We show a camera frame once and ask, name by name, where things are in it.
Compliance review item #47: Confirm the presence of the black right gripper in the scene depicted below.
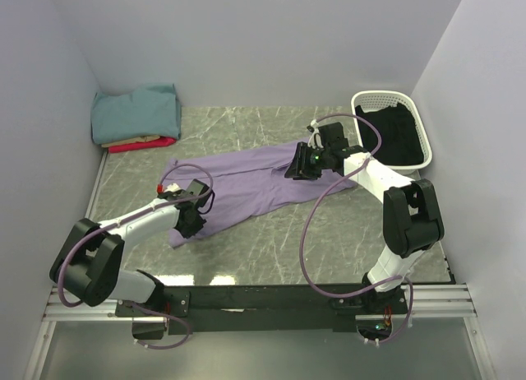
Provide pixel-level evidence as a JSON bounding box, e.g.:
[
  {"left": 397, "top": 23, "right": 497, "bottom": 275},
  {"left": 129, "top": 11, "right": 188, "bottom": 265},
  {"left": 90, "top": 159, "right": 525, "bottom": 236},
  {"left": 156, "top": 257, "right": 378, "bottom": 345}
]
[{"left": 284, "top": 142, "right": 330, "bottom": 182}]

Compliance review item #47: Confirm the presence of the purple t shirt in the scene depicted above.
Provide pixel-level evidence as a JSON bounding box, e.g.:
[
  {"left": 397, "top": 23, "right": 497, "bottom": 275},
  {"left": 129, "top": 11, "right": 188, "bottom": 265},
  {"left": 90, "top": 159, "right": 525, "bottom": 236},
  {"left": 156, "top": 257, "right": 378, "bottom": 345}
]
[{"left": 164, "top": 141, "right": 340, "bottom": 248}]

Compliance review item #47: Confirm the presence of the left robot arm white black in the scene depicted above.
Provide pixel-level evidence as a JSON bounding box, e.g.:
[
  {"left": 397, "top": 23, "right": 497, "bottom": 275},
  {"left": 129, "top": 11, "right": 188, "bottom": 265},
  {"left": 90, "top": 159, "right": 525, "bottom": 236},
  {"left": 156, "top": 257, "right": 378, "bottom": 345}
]
[{"left": 49, "top": 179, "right": 215, "bottom": 316}]

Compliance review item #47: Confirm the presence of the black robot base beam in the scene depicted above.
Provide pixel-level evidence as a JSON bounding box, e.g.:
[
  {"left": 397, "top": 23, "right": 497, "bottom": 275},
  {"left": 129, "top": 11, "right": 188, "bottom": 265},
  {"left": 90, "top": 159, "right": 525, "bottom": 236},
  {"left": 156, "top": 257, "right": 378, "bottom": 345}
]
[{"left": 114, "top": 284, "right": 408, "bottom": 342}]

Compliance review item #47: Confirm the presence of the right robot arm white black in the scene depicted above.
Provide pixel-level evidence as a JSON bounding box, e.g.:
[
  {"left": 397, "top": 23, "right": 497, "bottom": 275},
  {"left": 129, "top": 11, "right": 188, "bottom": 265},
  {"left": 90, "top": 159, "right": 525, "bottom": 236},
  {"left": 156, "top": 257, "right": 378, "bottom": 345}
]
[{"left": 285, "top": 120, "right": 445, "bottom": 313}]

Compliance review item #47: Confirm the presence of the folded pink t shirt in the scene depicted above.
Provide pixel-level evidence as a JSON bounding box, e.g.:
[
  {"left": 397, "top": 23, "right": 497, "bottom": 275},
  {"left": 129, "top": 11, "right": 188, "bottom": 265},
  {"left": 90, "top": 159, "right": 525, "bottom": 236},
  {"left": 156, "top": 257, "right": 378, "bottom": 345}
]
[{"left": 108, "top": 137, "right": 177, "bottom": 154}]

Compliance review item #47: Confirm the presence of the folded tan t shirt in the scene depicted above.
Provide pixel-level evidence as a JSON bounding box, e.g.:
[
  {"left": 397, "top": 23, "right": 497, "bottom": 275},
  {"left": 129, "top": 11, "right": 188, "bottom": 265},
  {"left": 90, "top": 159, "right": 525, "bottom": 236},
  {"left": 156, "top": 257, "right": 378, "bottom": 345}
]
[{"left": 101, "top": 135, "right": 160, "bottom": 148}]

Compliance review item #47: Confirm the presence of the black t shirt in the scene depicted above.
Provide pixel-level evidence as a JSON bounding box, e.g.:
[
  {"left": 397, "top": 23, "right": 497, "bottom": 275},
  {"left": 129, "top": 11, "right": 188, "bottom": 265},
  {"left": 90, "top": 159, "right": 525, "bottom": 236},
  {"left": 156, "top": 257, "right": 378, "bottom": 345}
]
[{"left": 355, "top": 103, "right": 424, "bottom": 166}]

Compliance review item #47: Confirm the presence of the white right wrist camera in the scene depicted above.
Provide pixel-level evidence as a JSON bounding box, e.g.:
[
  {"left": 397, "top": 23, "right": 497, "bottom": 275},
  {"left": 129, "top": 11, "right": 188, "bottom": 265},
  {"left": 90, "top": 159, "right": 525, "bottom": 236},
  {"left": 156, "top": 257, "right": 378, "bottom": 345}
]
[{"left": 307, "top": 119, "right": 324, "bottom": 150}]

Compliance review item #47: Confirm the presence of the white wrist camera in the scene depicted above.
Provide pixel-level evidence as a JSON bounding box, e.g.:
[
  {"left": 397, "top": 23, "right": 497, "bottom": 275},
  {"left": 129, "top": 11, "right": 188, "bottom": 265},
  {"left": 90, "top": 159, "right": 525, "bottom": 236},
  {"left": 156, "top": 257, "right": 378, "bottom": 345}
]
[
  {"left": 307, "top": 119, "right": 324, "bottom": 150},
  {"left": 156, "top": 183, "right": 181, "bottom": 194}
]

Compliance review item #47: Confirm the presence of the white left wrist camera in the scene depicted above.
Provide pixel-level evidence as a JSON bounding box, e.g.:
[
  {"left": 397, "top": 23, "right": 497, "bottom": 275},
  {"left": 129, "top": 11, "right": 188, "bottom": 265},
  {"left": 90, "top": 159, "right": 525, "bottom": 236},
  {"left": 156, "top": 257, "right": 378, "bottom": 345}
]
[{"left": 156, "top": 183, "right": 181, "bottom": 194}]

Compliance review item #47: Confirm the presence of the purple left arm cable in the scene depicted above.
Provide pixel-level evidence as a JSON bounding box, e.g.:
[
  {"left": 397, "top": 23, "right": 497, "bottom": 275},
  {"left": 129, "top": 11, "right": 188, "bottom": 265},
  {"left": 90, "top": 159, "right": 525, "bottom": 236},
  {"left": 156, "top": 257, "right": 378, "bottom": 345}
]
[{"left": 57, "top": 161, "right": 215, "bottom": 350}]

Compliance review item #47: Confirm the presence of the aluminium frame rail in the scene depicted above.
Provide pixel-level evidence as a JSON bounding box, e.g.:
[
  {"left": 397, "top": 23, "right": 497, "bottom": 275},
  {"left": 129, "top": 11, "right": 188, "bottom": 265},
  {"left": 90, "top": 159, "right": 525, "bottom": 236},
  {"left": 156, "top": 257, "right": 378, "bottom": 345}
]
[{"left": 24, "top": 153, "right": 494, "bottom": 380}]

